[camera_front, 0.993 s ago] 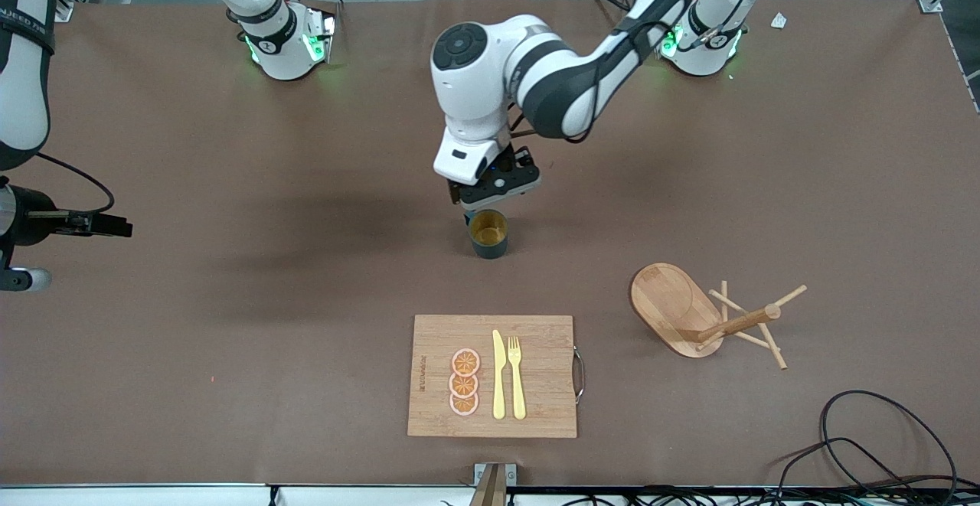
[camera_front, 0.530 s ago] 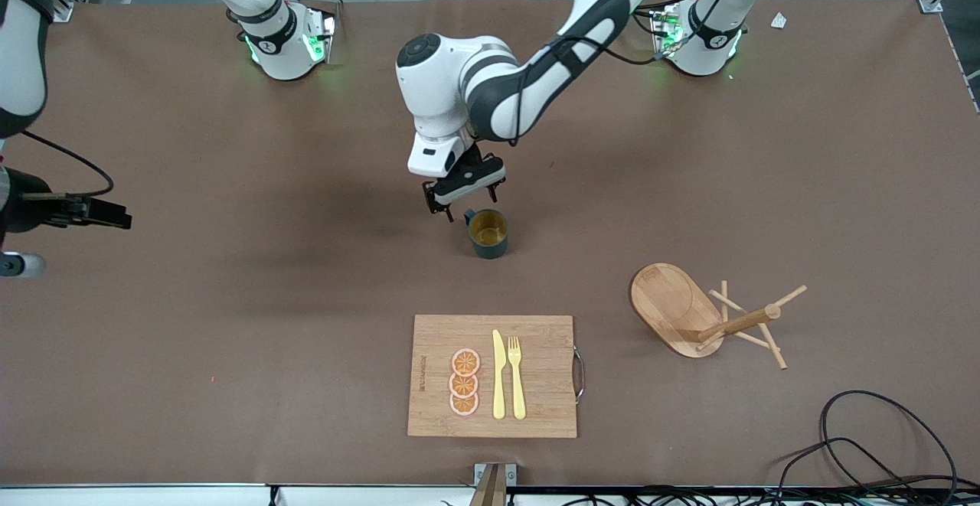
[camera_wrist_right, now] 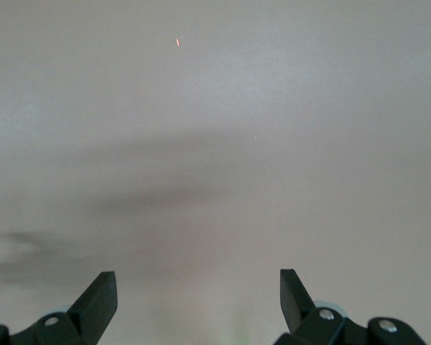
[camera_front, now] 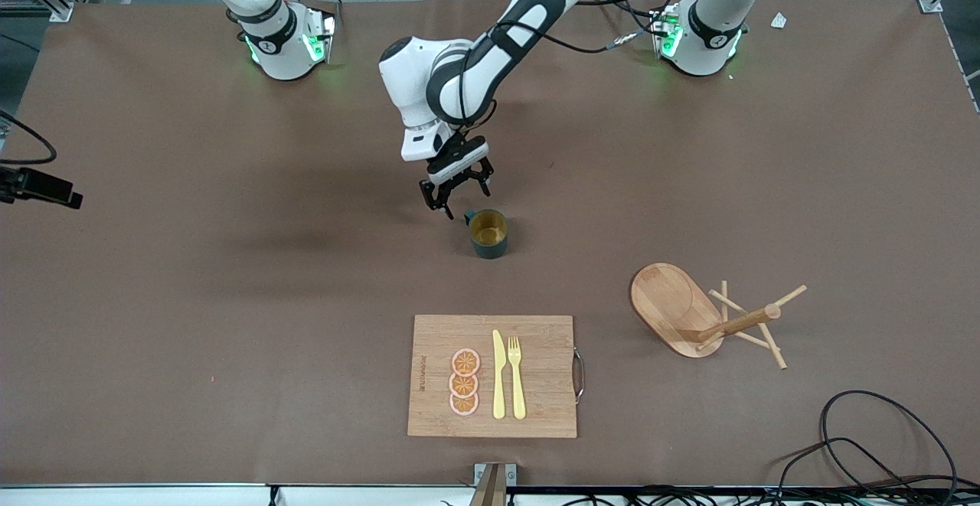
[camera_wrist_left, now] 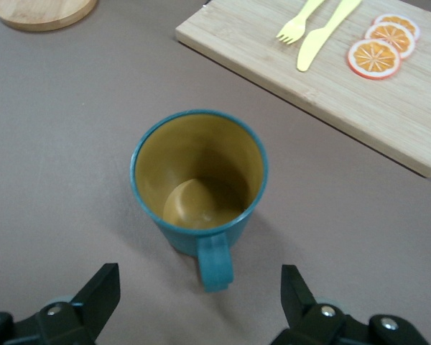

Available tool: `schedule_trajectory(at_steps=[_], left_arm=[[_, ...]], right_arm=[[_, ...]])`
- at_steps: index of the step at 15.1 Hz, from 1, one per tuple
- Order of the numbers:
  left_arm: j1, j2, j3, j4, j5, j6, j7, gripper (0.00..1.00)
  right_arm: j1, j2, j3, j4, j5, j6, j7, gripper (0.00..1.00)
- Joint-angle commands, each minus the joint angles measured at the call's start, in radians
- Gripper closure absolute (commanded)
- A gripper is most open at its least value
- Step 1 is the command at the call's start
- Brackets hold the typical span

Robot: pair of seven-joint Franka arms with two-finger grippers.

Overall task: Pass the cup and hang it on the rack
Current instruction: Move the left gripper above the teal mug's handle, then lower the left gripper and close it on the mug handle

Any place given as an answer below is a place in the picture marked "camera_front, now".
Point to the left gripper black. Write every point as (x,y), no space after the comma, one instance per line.
(459,176)

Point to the dark teal cup yellow inside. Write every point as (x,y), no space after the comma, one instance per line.
(490,246)

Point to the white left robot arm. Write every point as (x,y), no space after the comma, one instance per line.
(413,77)

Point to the wooden cup rack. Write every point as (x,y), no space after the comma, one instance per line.
(670,303)

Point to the orange slice toy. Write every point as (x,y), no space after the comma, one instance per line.
(465,362)

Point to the yellow plastic knife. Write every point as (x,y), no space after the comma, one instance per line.
(499,383)

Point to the yellow plastic fork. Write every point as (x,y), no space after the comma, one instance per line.
(517,391)

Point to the white paper scrap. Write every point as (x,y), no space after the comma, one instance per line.
(779,21)

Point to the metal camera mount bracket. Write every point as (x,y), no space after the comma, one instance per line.
(495,483)

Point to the white table edge rail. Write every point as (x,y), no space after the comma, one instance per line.
(153,497)

